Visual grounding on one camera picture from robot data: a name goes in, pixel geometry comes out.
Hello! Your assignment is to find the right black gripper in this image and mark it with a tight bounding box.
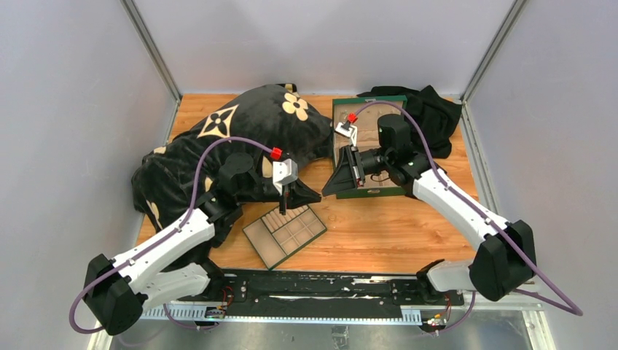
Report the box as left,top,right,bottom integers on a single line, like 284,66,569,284
322,145,393,198

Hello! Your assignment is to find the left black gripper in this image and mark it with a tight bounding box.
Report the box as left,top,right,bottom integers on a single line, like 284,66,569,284
238,178,321,216

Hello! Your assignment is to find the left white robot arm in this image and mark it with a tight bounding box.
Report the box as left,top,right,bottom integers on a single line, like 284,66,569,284
82,152,321,335

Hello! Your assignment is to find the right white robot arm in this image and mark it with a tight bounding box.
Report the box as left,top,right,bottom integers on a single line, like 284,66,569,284
322,114,536,305

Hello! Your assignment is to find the green jewelry tray insert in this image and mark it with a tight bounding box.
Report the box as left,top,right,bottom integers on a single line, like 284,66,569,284
243,206,327,270

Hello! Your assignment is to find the green jewelry box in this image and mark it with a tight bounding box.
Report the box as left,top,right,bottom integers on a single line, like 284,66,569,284
332,96,407,199

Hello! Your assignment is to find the black blanket with beige flowers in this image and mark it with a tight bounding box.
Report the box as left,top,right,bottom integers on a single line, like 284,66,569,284
131,84,332,230

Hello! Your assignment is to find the black cloth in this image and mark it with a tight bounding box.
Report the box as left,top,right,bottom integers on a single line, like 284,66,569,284
359,85,462,159

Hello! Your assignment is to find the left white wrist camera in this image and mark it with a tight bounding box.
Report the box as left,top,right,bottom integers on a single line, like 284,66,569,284
270,147,298,196

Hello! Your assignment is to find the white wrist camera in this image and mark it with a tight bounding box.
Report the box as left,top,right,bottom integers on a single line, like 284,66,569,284
270,147,298,196
335,112,358,147

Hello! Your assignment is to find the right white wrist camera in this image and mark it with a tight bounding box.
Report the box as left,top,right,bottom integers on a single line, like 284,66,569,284
335,112,358,147

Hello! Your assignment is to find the black mounting base plate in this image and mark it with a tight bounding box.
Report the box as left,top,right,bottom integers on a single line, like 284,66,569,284
182,269,464,320

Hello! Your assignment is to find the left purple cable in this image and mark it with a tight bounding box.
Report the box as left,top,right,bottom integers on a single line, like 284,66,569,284
69,137,276,335

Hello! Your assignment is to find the purple cable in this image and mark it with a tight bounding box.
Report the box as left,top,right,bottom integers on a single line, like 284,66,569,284
354,100,584,317
69,137,276,335

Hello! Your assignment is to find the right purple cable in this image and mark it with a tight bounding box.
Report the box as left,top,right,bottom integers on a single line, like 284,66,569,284
354,100,584,317

